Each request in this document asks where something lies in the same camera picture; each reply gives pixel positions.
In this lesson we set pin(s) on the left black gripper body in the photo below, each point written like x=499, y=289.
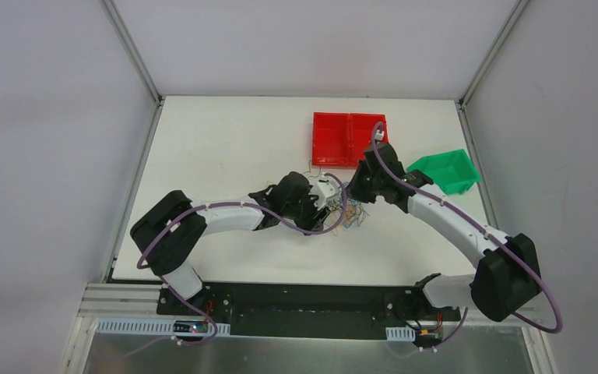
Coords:
x=318, y=216

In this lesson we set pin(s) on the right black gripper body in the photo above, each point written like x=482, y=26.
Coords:
x=357, y=185

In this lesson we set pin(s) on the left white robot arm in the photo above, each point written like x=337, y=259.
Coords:
x=168, y=232

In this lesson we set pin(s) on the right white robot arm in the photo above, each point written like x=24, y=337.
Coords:
x=505, y=266

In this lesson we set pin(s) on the right red bin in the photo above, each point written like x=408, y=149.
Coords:
x=359, y=128

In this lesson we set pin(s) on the red bin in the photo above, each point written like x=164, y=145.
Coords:
x=330, y=140
x=359, y=128

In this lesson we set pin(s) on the left red bin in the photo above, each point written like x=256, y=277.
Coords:
x=330, y=140

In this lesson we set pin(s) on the green plastic bin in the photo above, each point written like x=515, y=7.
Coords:
x=452, y=171

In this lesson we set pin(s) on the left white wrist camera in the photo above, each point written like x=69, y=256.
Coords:
x=323, y=191

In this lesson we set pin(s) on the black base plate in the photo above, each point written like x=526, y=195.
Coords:
x=318, y=311

